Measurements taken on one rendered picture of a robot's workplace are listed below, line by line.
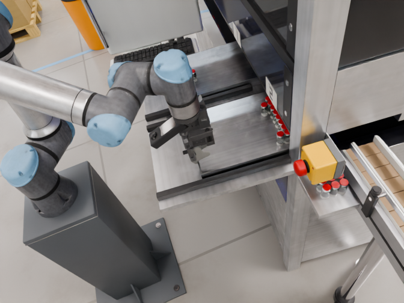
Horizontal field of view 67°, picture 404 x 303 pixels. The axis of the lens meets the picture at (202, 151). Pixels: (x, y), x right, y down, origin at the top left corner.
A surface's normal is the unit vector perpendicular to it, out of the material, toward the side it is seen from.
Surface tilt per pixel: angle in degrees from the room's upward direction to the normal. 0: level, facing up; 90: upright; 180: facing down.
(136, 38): 90
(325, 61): 90
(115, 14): 90
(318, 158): 0
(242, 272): 0
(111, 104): 24
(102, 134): 90
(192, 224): 0
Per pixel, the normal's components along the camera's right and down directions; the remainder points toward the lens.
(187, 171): -0.18, -0.62
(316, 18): 0.22, 0.74
